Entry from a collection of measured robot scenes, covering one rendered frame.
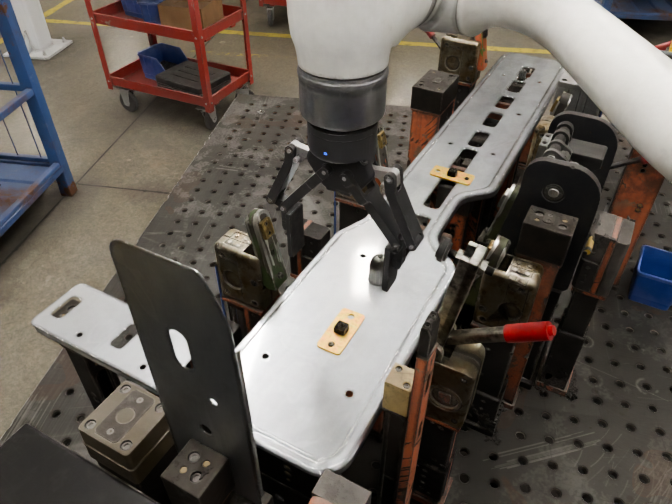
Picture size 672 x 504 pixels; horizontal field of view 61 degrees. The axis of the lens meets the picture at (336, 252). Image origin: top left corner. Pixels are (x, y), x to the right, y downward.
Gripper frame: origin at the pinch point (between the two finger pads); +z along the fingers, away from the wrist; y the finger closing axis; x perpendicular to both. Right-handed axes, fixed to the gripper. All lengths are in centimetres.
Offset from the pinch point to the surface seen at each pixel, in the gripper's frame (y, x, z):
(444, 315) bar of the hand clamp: -14.8, 1.8, 1.0
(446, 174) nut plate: 0.9, -46.1, 13.4
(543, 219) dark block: -20.6, -23.4, 1.6
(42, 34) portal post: 366, -219, 102
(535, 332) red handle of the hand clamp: -24.8, 0.9, -0.5
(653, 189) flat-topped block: -36, -65, 16
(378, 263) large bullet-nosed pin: -0.3, -11.5, 9.4
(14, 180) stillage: 210, -75, 97
